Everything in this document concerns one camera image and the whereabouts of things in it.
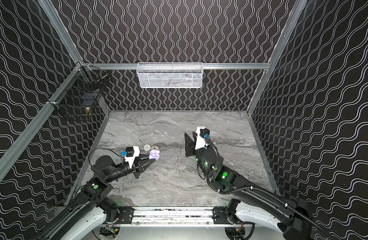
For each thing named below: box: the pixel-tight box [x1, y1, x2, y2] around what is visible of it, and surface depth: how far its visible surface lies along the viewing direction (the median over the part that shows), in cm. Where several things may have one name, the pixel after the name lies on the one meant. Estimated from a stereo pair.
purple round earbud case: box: [149, 149, 160, 161], surface depth 67 cm
